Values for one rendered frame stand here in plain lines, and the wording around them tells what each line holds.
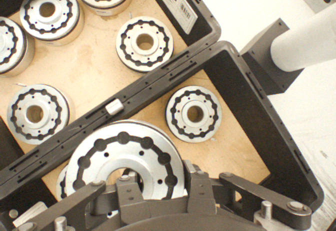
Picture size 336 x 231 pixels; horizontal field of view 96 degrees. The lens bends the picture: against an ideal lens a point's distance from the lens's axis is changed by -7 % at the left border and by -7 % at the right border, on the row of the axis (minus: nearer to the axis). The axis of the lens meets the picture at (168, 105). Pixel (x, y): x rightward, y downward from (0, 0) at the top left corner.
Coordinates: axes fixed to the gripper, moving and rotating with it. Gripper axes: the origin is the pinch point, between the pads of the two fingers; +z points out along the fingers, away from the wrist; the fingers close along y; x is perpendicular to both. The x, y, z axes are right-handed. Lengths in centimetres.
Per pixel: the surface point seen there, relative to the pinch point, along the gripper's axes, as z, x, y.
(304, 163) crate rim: 7.0, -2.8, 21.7
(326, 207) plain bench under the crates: 31, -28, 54
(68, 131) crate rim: 6.1, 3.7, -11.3
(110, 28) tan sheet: 16.6, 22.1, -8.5
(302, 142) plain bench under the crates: 31, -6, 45
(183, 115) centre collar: 12.9, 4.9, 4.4
